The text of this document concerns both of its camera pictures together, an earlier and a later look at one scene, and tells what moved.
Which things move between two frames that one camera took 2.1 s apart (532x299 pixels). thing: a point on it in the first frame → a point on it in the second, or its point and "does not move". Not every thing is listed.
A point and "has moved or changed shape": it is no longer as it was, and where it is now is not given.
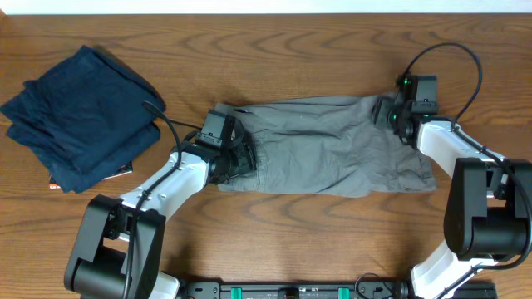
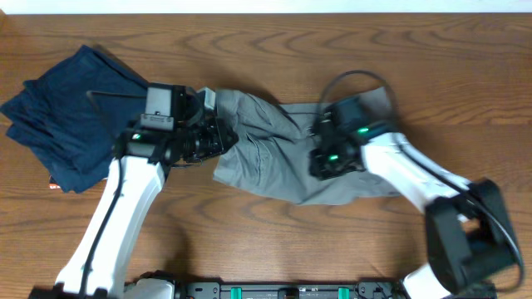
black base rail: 327,289 does not move
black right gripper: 381,110 → 320,172
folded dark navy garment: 85,117 does not move
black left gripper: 248,159 → 216,128
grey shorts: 325,146 has moved or changed shape
